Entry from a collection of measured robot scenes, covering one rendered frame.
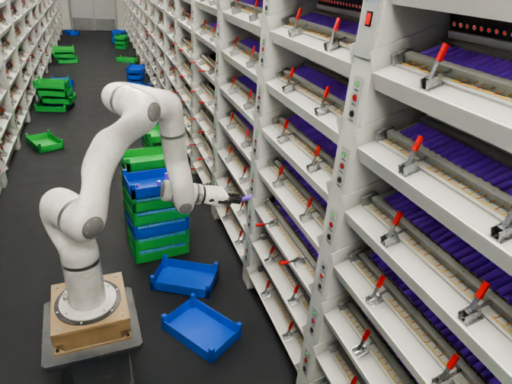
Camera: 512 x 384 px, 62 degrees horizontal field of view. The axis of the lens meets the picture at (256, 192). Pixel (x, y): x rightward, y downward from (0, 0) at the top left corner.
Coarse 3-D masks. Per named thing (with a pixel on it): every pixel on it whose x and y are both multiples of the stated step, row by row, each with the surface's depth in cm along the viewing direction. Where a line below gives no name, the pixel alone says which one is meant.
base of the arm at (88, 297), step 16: (64, 272) 136; (80, 272) 134; (96, 272) 139; (80, 288) 137; (96, 288) 141; (112, 288) 153; (64, 304) 145; (80, 304) 141; (96, 304) 144; (112, 304) 147; (80, 320) 140
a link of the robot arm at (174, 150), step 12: (168, 144) 150; (180, 144) 151; (168, 156) 153; (180, 156) 154; (168, 168) 155; (180, 168) 155; (180, 180) 154; (192, 180) 156; (180, 192) 154; (192, 192) 157; (180, 204) 157; (192, 204) 159
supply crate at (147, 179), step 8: (160, 168) 231; (128, 176) 225; (136, 176) 227; (144, 176) 229; (152, 176) 231; (160, 176) 233; (128, 184) 213; (144, 184) 224; (152, 184) 225; (136, 192) 209; (144, 192) 211; (152, 192) 214
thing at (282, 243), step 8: (256, 200) 193; (264, 200) 193; (272, 200) 194; (256, 208) 195; (264, 208) 193; (264, 216) 188; (272, 232) 177; (280, 232) 176; (280, 240) 172; (288, 240) 171; (280, 248) 169; (288, 248) 167; (288, 256) 163; (296, 256) 162; (304, 264) 157; (296, 272) 155; (304, 272) 154; (312, 272) 153; (304, 280) 151; (312, 280) 150; (304, 288) 154
